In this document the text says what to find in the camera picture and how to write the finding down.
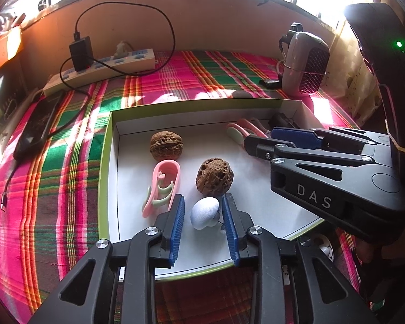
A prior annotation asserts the brown walnut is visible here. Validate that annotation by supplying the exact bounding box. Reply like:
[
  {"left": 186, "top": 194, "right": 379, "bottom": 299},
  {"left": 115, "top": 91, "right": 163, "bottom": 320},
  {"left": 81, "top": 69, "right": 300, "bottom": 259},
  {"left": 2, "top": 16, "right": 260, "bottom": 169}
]
[
  {"left": 150, "top": 131, "right": 184, "bottom": 161},
  {"left": 196, "top": 157, "right": 236, "bottom": 198}
]

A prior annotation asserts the black charger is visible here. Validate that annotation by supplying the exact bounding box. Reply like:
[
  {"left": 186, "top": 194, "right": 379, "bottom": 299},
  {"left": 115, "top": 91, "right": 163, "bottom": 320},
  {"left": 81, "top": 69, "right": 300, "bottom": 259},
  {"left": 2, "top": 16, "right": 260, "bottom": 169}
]
[{"left": 69, "top": 38, "right": 95, "bottom": 72}]

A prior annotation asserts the white plug adapter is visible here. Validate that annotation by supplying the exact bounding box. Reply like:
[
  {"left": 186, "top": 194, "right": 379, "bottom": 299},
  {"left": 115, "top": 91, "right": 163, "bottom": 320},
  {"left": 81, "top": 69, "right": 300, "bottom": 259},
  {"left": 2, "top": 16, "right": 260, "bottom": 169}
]
[{"left": 115, "top": 40, "right": 130, "bottom": 58}]

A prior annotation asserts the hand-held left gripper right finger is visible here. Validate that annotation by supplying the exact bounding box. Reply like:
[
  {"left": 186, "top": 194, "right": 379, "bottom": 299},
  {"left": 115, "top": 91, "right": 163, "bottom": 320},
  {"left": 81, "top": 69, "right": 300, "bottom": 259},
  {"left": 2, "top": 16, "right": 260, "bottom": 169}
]
[{"left": 222, "top": 193, "right": 379, "bottom": 324}]

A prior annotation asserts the green and white cardboard box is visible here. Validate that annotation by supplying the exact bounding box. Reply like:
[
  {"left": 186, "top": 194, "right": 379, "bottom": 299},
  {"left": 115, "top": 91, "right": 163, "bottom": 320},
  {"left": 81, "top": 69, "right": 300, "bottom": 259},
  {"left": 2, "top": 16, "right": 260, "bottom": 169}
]
[{"left": 97, "top": 99, "right": 326, "bottom": 281}]

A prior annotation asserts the black charger cable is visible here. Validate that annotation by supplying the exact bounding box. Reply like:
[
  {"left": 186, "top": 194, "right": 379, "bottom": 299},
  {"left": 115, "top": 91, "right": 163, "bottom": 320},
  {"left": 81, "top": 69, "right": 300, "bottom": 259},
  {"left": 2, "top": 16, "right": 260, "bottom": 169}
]
[{"left": 60, "top": 2, "right": 175, "bottom": 90}]

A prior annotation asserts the black usb cable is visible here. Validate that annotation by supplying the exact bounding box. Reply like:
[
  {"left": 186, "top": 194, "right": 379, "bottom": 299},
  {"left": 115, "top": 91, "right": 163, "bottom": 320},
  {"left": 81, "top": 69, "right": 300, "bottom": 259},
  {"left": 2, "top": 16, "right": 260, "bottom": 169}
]
[{"left": 0, "top": 155, "right": 24, "bottom": 213}]

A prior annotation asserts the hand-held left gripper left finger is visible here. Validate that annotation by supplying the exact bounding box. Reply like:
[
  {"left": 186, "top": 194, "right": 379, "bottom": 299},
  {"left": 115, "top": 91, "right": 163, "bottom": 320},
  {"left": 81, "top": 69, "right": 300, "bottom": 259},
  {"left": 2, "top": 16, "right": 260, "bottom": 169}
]
[{"left": 29, "top": 194, "right": 185, "bottom": 324}]

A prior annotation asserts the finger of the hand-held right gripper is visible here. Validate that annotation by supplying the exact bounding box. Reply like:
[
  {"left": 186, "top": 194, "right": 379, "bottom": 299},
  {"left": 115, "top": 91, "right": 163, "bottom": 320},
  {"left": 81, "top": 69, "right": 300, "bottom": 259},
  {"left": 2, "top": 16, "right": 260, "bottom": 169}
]
[
  {"left": 271, "top": 126, "right": 390, "bottom": 156},
  {"left": 245, "top": 136, "right": 379, "bottom": 181}
]

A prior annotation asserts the plaid blanket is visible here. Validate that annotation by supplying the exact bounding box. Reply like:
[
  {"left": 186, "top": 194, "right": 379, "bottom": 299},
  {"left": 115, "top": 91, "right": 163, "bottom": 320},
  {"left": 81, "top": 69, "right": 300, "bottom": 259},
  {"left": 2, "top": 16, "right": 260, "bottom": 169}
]
[{"left": 0, "top": 50, "right": 368, "bottom": 324}]

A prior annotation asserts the small grey fan heater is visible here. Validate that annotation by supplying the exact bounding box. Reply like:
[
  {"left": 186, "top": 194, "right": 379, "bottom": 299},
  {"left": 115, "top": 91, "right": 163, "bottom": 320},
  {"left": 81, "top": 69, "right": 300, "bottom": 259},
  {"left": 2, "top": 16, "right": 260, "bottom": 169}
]
[{"left": 277, "top": 22, "right": 330, "bottom": 97}]

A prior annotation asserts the pink whale-shaped clip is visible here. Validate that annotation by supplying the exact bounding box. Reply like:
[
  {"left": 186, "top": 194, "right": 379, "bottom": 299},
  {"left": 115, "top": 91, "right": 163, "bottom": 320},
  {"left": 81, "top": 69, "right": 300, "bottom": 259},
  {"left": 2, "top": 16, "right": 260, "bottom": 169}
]
[{"left": 142, "top": 159, "right": 182, "bottom": 218}]

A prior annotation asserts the black phone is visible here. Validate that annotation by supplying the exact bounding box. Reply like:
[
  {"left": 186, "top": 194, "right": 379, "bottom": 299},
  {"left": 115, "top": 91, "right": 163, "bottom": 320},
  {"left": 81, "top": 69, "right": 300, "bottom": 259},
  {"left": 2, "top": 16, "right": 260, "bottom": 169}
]
[{"left": 13, "top": 96, "right": 66, "bottom": 161}]

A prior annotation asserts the pink small tool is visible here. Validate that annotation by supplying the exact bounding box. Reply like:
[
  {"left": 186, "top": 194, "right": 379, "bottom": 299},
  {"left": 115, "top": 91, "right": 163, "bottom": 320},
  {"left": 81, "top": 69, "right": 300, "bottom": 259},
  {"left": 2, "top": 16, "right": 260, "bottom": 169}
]
[{"left": 227, "top": 118, "right": 269, "bottom": 139}]

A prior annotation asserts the white power strip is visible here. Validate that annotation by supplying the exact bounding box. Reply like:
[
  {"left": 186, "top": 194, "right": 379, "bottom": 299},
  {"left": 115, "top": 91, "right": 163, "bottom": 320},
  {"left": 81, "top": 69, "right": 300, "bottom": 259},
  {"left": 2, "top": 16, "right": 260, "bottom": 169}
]
[{"left": 42, "top": 48, "right": 157, "bottom": 97}]

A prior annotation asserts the white mushroom-shaped toy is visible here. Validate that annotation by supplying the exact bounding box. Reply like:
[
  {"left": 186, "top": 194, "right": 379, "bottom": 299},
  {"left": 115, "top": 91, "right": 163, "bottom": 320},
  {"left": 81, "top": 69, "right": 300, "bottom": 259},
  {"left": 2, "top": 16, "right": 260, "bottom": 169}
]
[{"left": 191, "top": 196, "right": 225, "bottom": 231}]

